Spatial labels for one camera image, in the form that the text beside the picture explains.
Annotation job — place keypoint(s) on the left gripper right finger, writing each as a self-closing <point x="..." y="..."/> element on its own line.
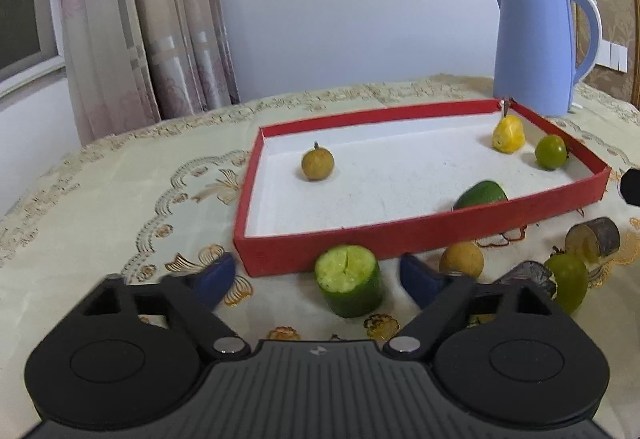
<point x="441" y="298"/>

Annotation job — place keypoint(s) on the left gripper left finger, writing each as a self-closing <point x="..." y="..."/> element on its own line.
<point x="192" y="298"/>

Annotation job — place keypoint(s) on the brown longan fruit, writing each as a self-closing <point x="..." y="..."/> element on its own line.
<point x="317" y="164"/>
<point x="465" y="258"/>

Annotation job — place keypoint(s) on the dark eggplant chunk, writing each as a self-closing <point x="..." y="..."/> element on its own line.
<point x="530" y="271"/>
<point x="593" y="241"/>

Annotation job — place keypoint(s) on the green tomato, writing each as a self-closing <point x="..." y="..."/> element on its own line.
<point x="571" y="278"/>
<point x="551" y="152"/>

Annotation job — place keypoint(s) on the cucumber cylinder piece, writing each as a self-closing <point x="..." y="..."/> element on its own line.
<point x="350" y="280"/>

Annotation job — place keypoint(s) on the cucumber end piece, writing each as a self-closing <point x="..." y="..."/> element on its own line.
<point x="484" y="192"/>

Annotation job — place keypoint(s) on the red shallow box tray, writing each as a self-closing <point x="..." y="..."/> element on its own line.
<point x="397" y="173"/>

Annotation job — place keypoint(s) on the blue electric kettle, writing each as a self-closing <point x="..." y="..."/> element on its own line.
<point x="535" y="62"/>

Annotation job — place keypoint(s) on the pink patterned curtain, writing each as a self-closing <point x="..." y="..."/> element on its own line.
<point x="134" y="63"/>

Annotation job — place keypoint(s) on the white wall switch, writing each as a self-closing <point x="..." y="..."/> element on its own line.
<point x="612" y="56"/>

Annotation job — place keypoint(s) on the window with white frame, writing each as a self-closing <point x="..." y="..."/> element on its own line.
<point x="31" y="45"/>

